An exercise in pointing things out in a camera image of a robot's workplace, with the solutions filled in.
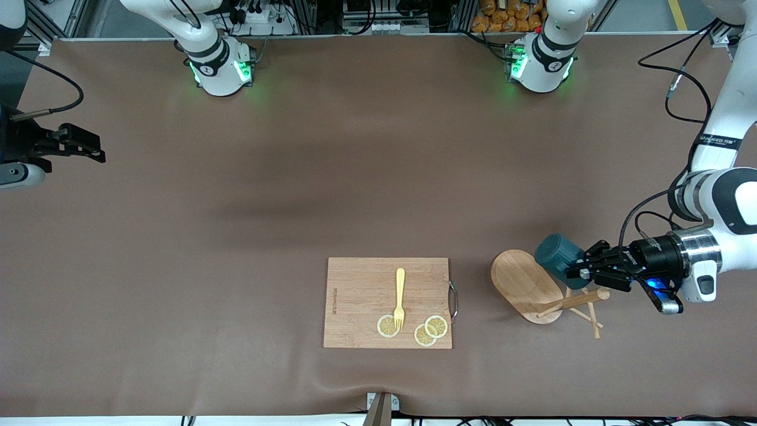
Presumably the dark teal cup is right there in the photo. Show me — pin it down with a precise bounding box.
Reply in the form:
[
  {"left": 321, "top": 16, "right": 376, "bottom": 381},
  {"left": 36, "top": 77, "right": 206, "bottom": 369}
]
[{"left": 534, "top": 233, "right": 587, "bottom": 291}]

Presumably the pile of orange items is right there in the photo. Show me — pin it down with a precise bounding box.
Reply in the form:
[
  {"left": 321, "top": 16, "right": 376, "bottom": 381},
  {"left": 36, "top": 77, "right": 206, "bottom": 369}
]
[{"left": 471, "top": 0, "right": 548, "bottom": 33}]

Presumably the wooden mug rack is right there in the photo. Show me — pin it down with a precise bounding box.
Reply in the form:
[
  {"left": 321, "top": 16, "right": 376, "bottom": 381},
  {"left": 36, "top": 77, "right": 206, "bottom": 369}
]
[{"left": 490, "top": 249, "right": 611, "bottom": 340}]

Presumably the yellow plastic fork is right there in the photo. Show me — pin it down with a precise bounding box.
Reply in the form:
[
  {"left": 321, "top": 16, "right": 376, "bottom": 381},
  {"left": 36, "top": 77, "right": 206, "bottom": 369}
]
[{"left": 393, "top": 267, "right": 407, "bottom": 331}]

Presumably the aluminium frame post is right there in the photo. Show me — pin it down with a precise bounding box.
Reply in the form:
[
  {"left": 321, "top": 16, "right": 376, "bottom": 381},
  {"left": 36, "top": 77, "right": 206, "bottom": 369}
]
[
  {"left": 24, "top": 0, "right": 89, "bottom": 57},
  {"left": 707, "top": 18, "right": 737, "bottom": 48}
]

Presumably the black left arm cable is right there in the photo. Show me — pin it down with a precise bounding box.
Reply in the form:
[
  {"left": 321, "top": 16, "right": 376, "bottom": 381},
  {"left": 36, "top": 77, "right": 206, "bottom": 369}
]
[{"left": 618, "top": 18, "right": 737, "bottom": 249}]

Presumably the white power strip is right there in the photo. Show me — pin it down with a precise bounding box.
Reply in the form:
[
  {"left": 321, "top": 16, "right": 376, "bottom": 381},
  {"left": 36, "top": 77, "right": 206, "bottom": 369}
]
[{"left": 228, "top": 0, "right": 299, "bottom": 36}]

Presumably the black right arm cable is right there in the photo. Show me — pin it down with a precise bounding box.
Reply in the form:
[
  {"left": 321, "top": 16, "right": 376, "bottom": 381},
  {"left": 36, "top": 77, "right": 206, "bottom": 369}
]
[{"left": 0, "top": 50, "right": 83, "bottom": 122}]

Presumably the bamboo cutting board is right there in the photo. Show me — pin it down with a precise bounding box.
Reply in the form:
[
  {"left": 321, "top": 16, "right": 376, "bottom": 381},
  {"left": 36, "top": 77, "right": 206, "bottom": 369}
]
[{"left": 323, "top": 257, "right": 459, "bottom": 350}]

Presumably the white terminal block device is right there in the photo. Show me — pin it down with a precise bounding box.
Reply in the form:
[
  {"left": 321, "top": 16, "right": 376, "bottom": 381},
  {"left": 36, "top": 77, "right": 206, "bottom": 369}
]
[{"left": 342, "top": 17, "right": 431, "bottom": 35}]

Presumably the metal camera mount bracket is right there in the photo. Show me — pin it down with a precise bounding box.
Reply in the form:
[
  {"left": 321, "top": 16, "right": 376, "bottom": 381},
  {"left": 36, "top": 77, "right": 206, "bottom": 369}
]
[{"left": 364, "top": 392, "right": 400, "bottom": 426}]

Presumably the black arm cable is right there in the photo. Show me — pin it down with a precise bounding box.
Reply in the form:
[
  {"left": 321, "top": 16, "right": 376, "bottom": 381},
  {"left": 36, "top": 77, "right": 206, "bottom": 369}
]
[
  {"left": 0, "top": 50, "right": 83, "bottom": 122},
  {"left": 618, "top": 18, "right": 737, "bottom": 249}
]

